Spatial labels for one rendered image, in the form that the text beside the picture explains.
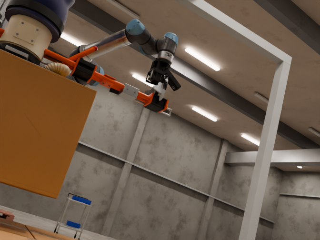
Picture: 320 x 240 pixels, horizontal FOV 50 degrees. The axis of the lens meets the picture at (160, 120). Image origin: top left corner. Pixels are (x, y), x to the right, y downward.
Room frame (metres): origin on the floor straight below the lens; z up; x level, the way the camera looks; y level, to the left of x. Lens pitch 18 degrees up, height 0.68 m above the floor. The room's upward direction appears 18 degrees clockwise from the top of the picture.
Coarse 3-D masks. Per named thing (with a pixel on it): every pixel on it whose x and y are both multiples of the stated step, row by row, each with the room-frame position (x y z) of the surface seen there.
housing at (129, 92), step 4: (124, 84) 1.38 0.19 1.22; (128, 84) 1.38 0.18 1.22; (124, 88) 1.37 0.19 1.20; (128, 88) 1.38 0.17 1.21; (132, 88) 1.39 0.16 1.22; (136, 88) 1.39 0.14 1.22; (120, 92) 1.39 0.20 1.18; (124, 92) 1.38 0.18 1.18; (128, 92) 1.38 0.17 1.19; (132, 92) 1.39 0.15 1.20; (136, 92) 1.39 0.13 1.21; (120, 96) 1.43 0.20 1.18; (124, 96) 1.42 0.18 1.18; (128, 96) 1.40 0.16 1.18; (132, 96) 1.39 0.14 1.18; (136, 96) 1.39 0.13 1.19; (132, 100) 1.44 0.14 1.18
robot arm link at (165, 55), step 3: (162, 51) 1.43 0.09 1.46; (165, 51) 1.43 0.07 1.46; (159, 54) 1.44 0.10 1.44; (162, 54) 1.43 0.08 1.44; (165, 54) 1.43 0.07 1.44; (168, 54) 1.43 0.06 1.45; (171, 54) 1.44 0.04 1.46; (159, 57) 1.44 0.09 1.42; (162, 57) 1.43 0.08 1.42; (165, 57) 1.43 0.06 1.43; (168, 57) 1.43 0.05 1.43; (171, 57) 1.44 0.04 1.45; (168, 60) 1.44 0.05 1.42; (171, 60) 1.45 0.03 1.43; (171, 63) 1.46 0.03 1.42
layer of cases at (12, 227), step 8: (0, 224) 1.28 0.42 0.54; (8, 224) 1.36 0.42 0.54; (16, 224) 1.45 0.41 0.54; (0, 232) 1.09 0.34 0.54; (8, 232) 1.14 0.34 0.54; (16, 232) 1.20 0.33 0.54; (24, 232) 1.27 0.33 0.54; (32, 232) 1.35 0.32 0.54; (40, 232) 1.44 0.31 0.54; (48, 232) 1.53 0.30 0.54
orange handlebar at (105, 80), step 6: (0, 30) 1.19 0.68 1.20; (0, 36) 1.23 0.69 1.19; (48, 54) 1.26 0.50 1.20; (54, 54) 1.26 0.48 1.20; (54, 60) 1.31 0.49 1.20; (60, 60) 1.28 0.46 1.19; (66, 60) 1.28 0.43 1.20; (72, 66) 1.30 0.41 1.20; (96, 72) 1.33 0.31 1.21; (96, 78) 1.37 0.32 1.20; (102, 78) 1.34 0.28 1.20; (108, 78) 1.35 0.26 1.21; (114, 78) 1.35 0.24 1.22; (102, 84) 1.39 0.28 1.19; (108, 84) 1.37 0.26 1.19; (114, 84) 1.36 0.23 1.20; (120, 84) 1.37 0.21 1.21; (138, 96) 1.44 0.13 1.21; (144, 96) 1.41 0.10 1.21
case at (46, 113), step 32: (0, 64) 1.06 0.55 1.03; (32, 64) 1.09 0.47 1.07; (0, 96) 1.07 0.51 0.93; (32, 96) 1.10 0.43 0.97; (64, 96) 1.14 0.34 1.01; (0, 128) 1.08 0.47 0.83; (32, 128) 1.12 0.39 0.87; (64, 128) 1.15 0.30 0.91; (0, 160) 1.10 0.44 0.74; (32, 160) 1.13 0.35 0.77; (64, 160) 1.16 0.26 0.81; (32, 192) 1.50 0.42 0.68
